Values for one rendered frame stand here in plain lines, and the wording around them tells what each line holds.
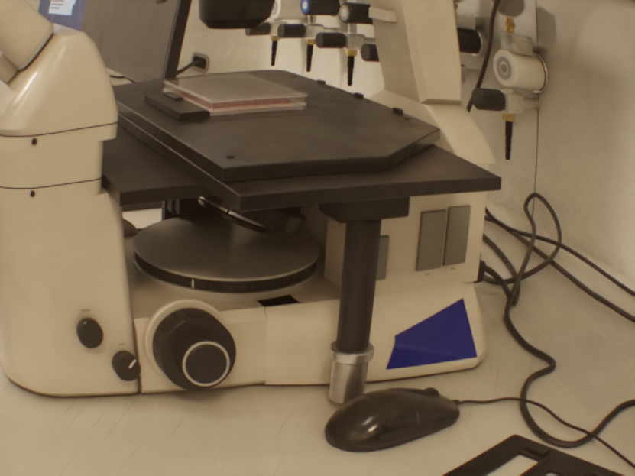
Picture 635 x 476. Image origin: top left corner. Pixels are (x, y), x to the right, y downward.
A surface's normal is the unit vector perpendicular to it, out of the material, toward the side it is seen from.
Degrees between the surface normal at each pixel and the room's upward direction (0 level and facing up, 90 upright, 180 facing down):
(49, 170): 90
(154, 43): 86
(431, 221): 90
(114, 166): 0
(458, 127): 30
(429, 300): 48
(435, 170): 0
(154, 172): 0
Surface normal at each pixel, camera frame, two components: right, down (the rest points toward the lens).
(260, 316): 0.41, -0.33
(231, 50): -0.88, 0.09
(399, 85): -0.87, 0.33
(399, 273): 0.47, 0.29
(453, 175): 0.06, -0.95
